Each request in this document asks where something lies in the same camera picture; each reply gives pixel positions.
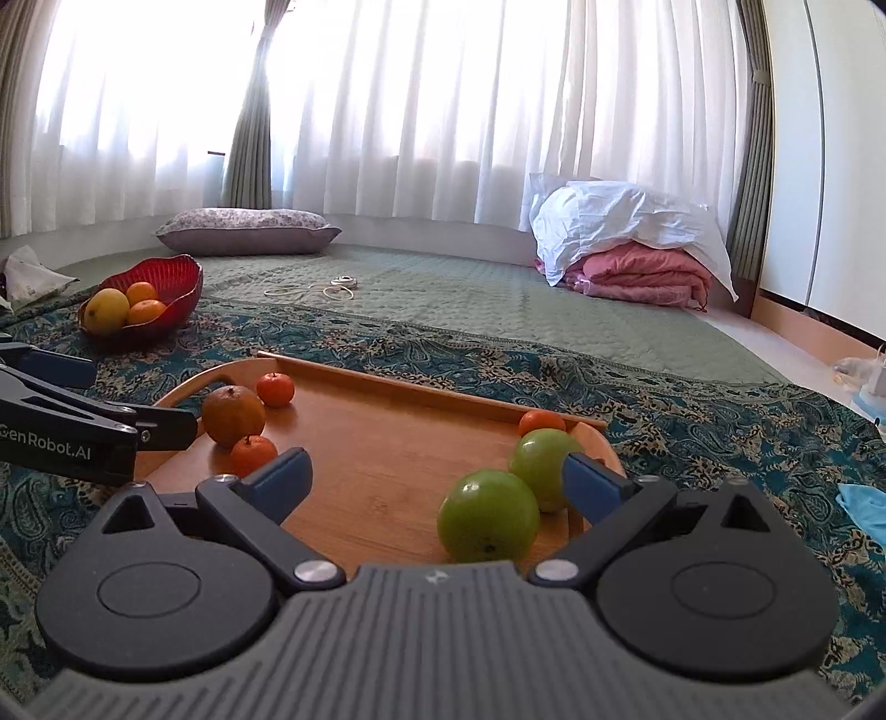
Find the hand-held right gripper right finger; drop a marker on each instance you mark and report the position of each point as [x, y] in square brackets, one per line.
[592, 488]

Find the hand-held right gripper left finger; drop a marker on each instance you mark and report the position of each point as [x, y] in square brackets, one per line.
[284, 484]

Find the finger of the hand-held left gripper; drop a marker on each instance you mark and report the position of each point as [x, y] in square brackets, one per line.
[59, 367]
[159, 429]

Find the small mandarin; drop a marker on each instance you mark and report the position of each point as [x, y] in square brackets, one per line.
[275, 389]
[542, 419]
[250, 455]

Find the green apple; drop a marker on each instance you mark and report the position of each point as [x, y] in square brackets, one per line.
[488, 516]
[543, 464]

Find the large orange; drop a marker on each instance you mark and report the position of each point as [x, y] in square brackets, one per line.
[234, 417]

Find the wooden tray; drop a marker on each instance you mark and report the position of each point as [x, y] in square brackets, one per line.
[387, 450]

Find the yellow mango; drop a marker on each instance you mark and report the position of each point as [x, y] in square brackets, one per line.
[105, 311]

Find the white printed cloth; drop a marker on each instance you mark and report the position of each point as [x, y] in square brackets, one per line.
[31, 277]

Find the orange fruit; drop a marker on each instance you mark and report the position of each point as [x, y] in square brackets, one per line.
[147, 313]
[143, 291]

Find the teal patterned blanket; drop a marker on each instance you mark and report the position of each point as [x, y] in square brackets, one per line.
[692, 443]

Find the red bowl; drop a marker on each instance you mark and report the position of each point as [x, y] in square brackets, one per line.
[173, 291]

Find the floral grey pillow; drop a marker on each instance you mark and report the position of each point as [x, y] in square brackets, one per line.
[242, 228]

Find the pink folded blanket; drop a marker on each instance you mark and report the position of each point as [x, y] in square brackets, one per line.
[644, 277]

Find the green quilted bedspread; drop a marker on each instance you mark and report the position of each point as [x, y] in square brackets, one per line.
[450, 304]

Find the grey-green curtain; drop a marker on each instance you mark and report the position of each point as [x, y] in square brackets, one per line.
[253, 124]
[754, 173]
[14, 104]

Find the white and pink bedding pile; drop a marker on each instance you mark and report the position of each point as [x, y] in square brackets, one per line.
[623, 221]

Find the light blue cloth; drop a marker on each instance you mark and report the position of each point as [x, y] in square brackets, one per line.
[865, 516]

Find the white charger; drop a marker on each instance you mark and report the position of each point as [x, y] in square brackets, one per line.
[879, 377]

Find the white wardrobe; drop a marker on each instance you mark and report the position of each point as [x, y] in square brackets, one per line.
[830, 173]

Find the white sheer curtain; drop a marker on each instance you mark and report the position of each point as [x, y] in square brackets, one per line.
[450, 90]

